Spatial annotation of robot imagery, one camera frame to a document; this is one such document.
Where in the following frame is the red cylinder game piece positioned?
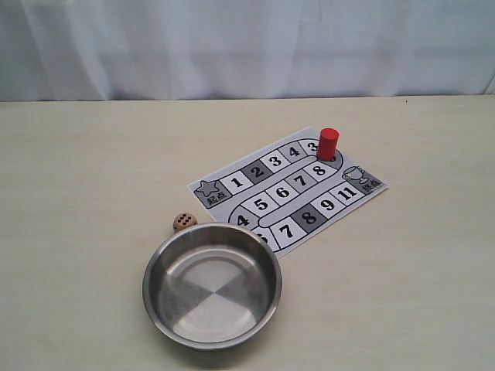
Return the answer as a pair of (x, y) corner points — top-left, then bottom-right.
(316, 128), (340, 162)

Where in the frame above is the steel round bowl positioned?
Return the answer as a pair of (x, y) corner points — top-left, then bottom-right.
(142, 223), (282, 351)

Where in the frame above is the white backdrop curtain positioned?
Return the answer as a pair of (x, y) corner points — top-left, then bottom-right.
(1, 1), (494, 101)

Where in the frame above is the paper number game board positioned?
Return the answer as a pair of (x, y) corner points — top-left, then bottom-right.
(187, 128), (387, 257)

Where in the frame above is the wooden die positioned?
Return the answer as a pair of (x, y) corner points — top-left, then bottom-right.
(172, 213), (198, 233)

